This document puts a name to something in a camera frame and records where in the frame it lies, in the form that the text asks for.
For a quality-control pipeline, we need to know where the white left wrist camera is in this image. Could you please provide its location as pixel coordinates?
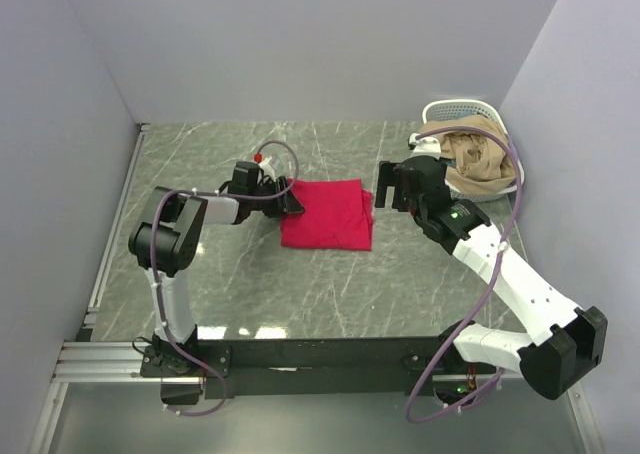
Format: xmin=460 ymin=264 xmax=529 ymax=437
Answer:
xmin=254 ymin=153 xmax=281 ymax=171

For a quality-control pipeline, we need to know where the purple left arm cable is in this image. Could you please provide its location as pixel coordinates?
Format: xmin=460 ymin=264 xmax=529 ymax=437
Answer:
xmin=148 ymin=140 xmax=301 ymax=418

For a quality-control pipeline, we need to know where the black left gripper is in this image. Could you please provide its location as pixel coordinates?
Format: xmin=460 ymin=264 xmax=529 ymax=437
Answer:
xmin=249 ymin=177 xmax=305 ymax=220

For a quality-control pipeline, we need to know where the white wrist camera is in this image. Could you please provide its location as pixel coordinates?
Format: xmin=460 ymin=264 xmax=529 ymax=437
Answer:
xmin=408 ymin=133 xmax=441 ymax=159
xmin=254 ymin=153 xmax=281 ymax=171

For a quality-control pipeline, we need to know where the white perforated laundry basket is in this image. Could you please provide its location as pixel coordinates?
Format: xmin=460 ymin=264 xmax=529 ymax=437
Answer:
xmin=409 ymin=99 xmax=524 ymax=202

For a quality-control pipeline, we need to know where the aluminium frame rail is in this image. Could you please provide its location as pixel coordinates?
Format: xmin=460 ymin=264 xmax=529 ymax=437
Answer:
xmin=51 ymin=338 xmax=581 ymax=383

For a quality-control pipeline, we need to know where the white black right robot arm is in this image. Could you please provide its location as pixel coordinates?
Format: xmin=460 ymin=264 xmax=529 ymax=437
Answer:
xmin=375 ymin=156 xmax=608 ymax=400

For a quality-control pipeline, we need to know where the red t-shirt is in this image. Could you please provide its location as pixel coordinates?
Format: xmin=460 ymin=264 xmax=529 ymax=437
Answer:
xmin=280 ymin=179 xmax=374 ymax=251

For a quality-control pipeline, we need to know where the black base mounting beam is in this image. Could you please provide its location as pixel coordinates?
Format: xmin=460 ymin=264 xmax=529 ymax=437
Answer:
xmin=139 ymin=337 xmax=499 ymax=406

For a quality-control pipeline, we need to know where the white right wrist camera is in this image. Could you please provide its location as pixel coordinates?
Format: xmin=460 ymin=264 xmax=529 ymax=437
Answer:
xmin=408 ymin=133 xmax=441 ymax=159

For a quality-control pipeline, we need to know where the tan t-shirt in basket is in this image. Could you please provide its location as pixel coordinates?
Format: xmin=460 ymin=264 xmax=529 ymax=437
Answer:
xmin=418 ymin=115 xmax=516 ymax=196

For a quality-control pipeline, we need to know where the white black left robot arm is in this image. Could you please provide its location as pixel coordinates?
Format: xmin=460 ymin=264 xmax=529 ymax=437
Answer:
xmin=128 ymin=156 xmax=305 ymax=376

